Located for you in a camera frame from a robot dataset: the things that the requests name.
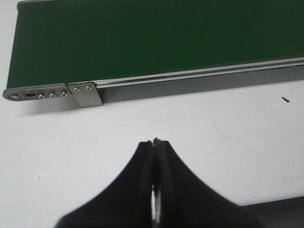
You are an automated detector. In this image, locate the far steel conveyor end plate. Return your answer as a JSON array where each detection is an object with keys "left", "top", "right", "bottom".
[{"left": 17, "top": 0, "right": 40, "bottom": 10}]

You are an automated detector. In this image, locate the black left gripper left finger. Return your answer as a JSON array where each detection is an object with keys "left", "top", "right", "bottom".
[{"left": 56, "top": 141, "right": 154, "bottom": 228}]

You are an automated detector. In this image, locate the aluminium conveyor side rail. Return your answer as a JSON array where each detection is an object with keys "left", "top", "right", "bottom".
[{"left": 94, "top": 57, "right": 304, "bottom": 88}]

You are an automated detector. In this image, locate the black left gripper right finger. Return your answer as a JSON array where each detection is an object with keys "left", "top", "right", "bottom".
[{"left": 153, "top": 139, "right": 263, "bottom": 228}]

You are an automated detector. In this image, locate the steel conveyor bracket leg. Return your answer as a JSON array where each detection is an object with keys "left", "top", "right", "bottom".
[{"left": 67, "top": 82, "right": 103, "bottom": 108}]

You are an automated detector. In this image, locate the steel conveyor end plate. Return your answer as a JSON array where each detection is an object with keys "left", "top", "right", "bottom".
[
  {"left": 17, "top": 0, "right": 40, "bottom": 10},
  {"left": 2, "top": 83, "right": 71, "bottom": 102}
]

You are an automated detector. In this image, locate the green conveyor belt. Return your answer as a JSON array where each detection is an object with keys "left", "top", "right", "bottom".
[{"left": 7, "top": 0, "right": 304, "bottom": 88}]

